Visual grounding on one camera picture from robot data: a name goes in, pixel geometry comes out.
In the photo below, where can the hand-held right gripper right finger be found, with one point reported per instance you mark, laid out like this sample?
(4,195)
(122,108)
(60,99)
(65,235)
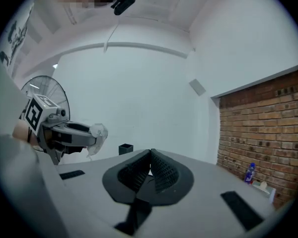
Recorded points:
(165,173)

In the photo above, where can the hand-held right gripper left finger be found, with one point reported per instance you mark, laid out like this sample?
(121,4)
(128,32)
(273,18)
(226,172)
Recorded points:
(132,175)

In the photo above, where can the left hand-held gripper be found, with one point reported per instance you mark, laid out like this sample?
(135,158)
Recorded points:
(36,113)

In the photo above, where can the white tissue item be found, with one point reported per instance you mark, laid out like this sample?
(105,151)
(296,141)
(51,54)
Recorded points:
(98,136)

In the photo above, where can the small black box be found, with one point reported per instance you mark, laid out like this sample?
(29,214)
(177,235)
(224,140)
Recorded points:
(125,149)

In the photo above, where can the person's left forearm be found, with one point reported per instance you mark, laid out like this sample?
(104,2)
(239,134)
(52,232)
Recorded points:
(21,131)

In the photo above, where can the white tissue box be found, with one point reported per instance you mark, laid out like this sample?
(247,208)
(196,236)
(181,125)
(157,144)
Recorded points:
(263,188)

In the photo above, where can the black standing fan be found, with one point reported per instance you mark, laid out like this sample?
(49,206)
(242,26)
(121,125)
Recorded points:
(53,90)

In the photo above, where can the person's grey shirt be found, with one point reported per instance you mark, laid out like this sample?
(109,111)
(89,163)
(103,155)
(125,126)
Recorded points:
(7,162)

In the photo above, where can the blue plastic water bottle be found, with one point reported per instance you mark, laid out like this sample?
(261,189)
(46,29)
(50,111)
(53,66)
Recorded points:
(249,173)

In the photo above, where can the white ceiling conduit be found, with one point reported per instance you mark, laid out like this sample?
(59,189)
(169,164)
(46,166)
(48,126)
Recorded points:
(144,46)

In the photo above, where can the grey wall panel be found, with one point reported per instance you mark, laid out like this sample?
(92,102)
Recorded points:
(197,87)

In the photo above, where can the black wall decal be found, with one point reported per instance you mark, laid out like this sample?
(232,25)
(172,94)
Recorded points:
(17,36)

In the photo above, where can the black head-mounted camera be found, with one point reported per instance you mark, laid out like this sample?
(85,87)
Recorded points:
(124,4)

